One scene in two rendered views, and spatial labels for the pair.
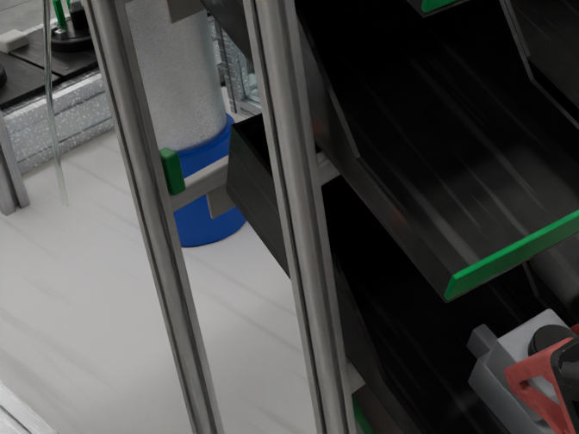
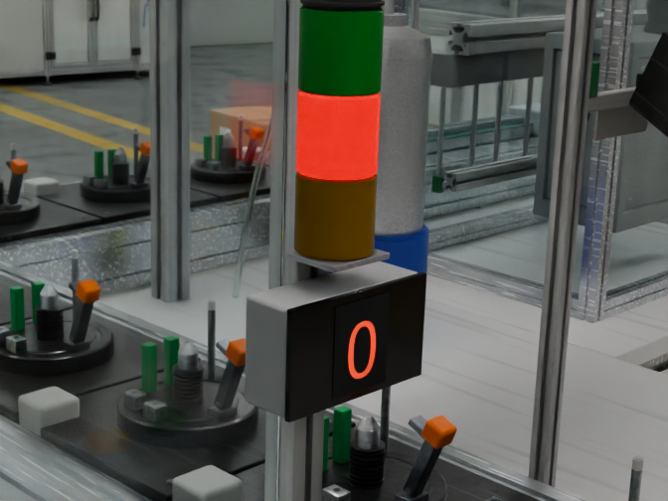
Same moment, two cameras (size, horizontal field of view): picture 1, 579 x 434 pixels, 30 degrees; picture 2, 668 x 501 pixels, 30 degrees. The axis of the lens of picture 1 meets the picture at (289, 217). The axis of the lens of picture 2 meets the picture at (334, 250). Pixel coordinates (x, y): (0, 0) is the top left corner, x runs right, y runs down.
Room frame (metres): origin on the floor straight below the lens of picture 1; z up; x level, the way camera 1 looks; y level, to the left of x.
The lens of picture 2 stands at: (-0.38, 0.46, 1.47)
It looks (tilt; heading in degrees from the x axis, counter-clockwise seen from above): 16 degrees down; 351
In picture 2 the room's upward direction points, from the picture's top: 2 degrees clockwise
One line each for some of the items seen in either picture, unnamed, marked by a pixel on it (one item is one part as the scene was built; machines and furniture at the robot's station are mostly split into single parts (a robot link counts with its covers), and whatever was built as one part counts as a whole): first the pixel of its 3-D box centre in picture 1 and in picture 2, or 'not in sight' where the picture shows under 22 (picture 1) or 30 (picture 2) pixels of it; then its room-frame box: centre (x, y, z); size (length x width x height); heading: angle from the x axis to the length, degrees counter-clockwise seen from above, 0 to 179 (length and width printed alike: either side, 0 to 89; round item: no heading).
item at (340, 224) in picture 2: not in sight; (335, 212); (0.36, 0.35, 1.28); 0.05 x 0.05 x 0.05
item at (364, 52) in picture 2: not in sight; (340, 49); (0.36, 0.35, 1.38); 0.05 x 0.05 x 0.05
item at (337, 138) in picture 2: not in sight; (337, 132); (0.36, 0.35, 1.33); 0.05 x 0.05 x 0.05
